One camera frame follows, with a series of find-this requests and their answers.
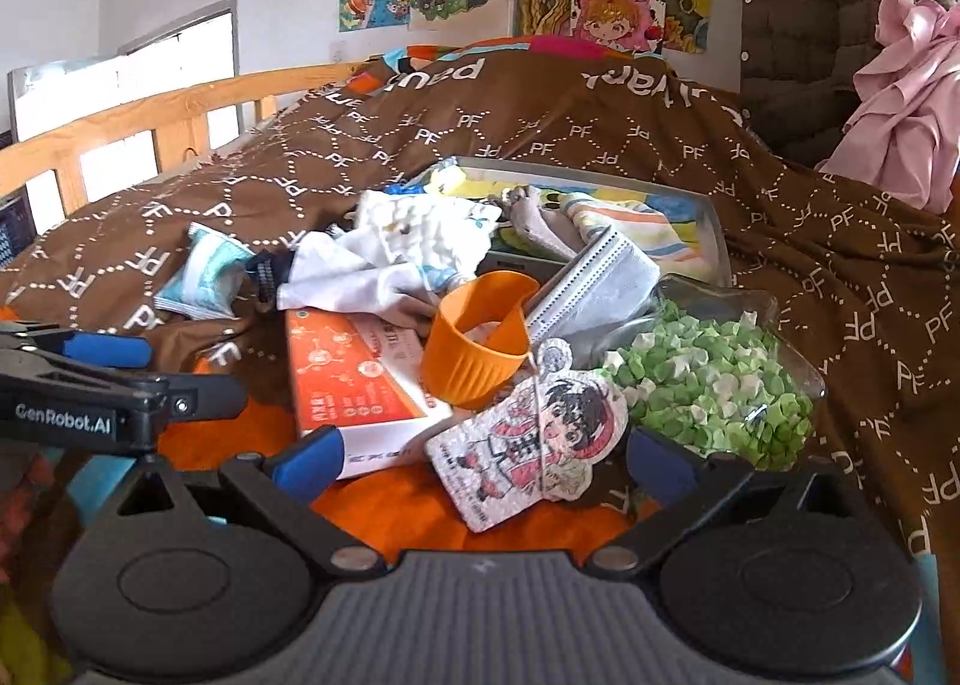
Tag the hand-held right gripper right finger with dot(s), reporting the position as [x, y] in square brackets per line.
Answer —
[660, 464]

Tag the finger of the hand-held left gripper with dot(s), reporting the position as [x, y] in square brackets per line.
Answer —
[202, 396]
[105, 349]

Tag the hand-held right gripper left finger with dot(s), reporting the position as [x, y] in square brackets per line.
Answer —
[307, 464]

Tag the cartoon figure pouch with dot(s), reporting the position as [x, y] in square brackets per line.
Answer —
[525, 445]

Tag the dark navy sock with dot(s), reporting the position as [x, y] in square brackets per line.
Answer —
[266, 272]

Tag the white blue printed cloth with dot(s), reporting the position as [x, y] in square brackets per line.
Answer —
[345, 287]

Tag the orange cup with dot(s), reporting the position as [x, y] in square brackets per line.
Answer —
[465, 370]

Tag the grey white face mask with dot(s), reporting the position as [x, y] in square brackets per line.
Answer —
[600, 280]

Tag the grey storage box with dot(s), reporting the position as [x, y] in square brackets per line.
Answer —
[517, 263]

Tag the yellow white soft toy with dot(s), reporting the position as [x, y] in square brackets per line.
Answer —
[450, 181]

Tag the bag of green paper stars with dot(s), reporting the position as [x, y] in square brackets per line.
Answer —
[712, 385]

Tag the orange white medicine box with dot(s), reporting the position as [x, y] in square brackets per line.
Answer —
[337, 370]

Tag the orange bed sheet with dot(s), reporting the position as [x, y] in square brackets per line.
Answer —
[397, 505]

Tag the teal tissue packet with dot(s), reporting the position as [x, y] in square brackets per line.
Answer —
[202, 272]

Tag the black plastic crate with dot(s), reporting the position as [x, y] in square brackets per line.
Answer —
[13, 235]

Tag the striped pastel cloth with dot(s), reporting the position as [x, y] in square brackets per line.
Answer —
[645, 227]

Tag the grey sock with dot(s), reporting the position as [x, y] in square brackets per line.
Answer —
[540, 224]

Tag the window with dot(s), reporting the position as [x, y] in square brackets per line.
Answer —
[187, 55]

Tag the brown printed blanket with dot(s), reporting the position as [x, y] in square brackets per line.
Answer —
[600, 145]

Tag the pink satin garment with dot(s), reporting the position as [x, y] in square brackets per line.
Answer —
[907, 115]

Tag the colourful patterned pillow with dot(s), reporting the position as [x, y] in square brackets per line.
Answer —
[525, 48]

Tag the black yellow painting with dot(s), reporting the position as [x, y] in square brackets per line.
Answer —
[688, 18]

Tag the blond boy pink poster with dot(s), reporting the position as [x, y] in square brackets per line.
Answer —
[615, 18]

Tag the olive quilted jacket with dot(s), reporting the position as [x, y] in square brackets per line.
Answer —
[810, 18]

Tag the wooden bed rail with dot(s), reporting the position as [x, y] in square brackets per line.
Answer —
[112, 123]

